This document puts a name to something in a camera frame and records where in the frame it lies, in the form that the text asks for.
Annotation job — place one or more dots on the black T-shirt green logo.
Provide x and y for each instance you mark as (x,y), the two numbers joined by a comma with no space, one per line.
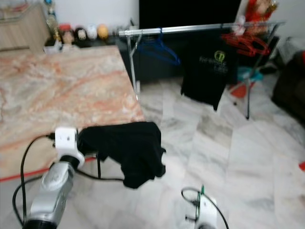
(124,150)
(209,76)

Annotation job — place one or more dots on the green plastic hanger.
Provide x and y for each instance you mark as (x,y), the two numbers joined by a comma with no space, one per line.
(203,193)

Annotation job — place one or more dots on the blue plastic hanger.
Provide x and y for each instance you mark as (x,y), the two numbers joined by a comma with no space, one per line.
(159,50)

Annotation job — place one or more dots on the marble table red edge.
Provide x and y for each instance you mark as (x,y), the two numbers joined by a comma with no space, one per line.
(62,95)

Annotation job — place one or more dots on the gold trophy figurine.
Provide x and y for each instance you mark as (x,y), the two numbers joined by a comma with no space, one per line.
(51,21)

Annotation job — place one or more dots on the black round plush toy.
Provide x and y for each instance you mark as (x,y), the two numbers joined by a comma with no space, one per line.
(80,34)

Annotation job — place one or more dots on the white round plush toy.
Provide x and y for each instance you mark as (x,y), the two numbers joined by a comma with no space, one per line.
(91,32)

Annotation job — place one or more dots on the orange round plush toy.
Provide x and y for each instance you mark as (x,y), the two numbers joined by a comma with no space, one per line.
(102,31)

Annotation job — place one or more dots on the black TV console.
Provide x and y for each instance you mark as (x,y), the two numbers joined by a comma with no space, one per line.
(157,74)

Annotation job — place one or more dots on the silver metal clothes rack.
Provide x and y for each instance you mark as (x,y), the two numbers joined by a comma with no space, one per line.
(186,29)

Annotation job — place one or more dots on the black flat television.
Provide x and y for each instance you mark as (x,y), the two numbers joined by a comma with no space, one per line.
(190,12)

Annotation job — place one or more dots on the red plastic bucket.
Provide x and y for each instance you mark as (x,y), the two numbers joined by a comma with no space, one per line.
(239,89)

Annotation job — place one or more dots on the teal plastic bin liner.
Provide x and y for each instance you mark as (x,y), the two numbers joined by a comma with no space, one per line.
(250,74)

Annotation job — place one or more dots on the red figurine statue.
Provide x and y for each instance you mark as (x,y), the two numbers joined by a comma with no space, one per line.
(257,12)

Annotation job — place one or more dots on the dark brown sofa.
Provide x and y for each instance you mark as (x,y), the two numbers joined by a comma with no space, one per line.
(290,86)

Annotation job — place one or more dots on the red plastic stool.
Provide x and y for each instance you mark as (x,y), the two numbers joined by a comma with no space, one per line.
(302,166)

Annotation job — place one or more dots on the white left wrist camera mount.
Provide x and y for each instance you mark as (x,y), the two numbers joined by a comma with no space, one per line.
(66,140)

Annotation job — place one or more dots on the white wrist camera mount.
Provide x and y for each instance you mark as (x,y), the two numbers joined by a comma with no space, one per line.
(206,213)
(66,140)

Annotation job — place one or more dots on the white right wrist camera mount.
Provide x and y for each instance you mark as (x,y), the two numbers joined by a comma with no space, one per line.
(206,213)

